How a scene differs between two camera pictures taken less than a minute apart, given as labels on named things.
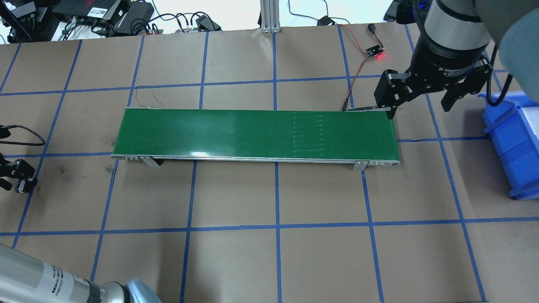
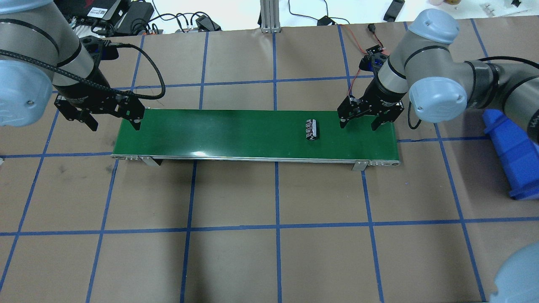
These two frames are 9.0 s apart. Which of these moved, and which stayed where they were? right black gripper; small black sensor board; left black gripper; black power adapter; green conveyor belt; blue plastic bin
Moved: right black gripper; left black gripper
Stayed: green conveyor belt; small black sensor board; black power adapter; blue plastic bin
